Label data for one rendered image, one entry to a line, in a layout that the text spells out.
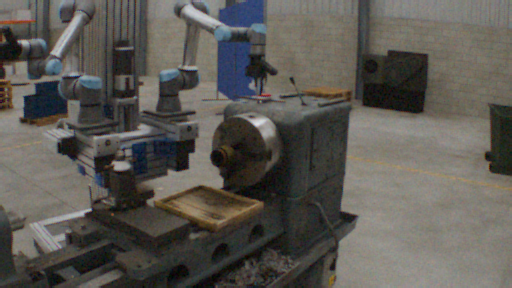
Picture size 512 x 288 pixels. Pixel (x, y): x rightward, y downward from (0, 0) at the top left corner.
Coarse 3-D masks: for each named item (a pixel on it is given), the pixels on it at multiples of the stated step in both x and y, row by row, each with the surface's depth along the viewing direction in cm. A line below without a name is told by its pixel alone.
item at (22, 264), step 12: (0, 204) 102; (0, 216) 99; (12, 216) 105; (24, 216) 109; (0, 228) 98; (12, 228) 104; (0, 240) 98; (12, 240) 101; (0, 252) 98; (12, 252) 102; (0, 264) 99; (12, 264) 102; (24, 264) 110; (0, 276) 99; (12, 276) 101; (24, 276) 104; (36, 276) 106
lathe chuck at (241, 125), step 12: (228, 120) 189; (240, 120) 185; (252, 120) 184; (264, 120) 188; (216, 132) 195; (240, 132) 187; (252, 132) 183; (264, 132) 182; (216, 144) 196; (240, 144) 197; (252, 144) 184; (264, 144) 180; (276, 144) 185; (276, 156) 186; (240, 168) 190; (252, 168) 186; (264, 168) 182; (240, 180) 191; (252, 180) 187
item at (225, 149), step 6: (216, 150) 177; (222, 150) 178; (228, 150) 179; (210, 156) 180; (216, 156) 183; (222, 156) 176; (228, 156) 178; (216, 162) 181; (222, 162) 176; (228, 162) 179
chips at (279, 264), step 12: (252, 252) 202; (264, 252) 199; (240, 264) 192; (252, 264) 196; (264, 264) 197; (276, 264) 188; (288, 264) 195; (216, 276) 183; (228, 276) 183; (240, 276) 182; (252, 276) 172; (264, 276) 179; (276, 276) 181
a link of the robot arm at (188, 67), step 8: (192, 0) 226; (200, 0) 231; (200, 8) 229; (208, 8) 234; (192, 24) 232; (184, 32) 237; (192, 32) 234; (184, 40) 237; (192, 40) 236; (184, 48) 238; (192, 48) 238; (184, 56) 239; (192, 56) 239; (184, 64) 241; (192, 64) 241; (184, 72) 240; (192, 72) 242; (192, 80) 244; (200, 80) 249; (184, 88) 242; (192, 88) 247
